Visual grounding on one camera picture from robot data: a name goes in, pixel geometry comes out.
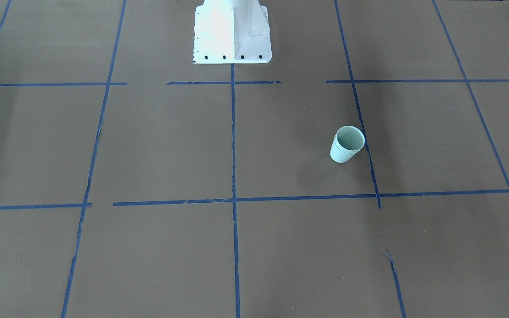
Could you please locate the light green cup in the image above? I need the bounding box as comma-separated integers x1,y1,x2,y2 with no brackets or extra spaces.
333,125,365,154
330,139,362,163

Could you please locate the white pillar base mount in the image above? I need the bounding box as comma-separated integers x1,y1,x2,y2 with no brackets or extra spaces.
192,0,273,64

